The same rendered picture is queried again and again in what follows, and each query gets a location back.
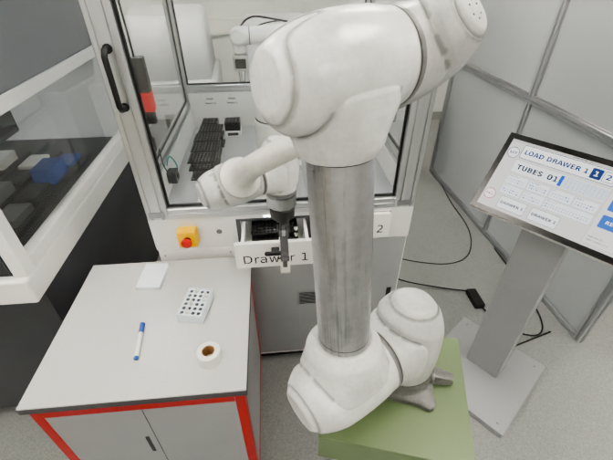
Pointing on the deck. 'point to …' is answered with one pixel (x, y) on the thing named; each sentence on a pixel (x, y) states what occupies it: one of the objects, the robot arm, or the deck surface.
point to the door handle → (112, 78)
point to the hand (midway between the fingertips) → (284, 256)
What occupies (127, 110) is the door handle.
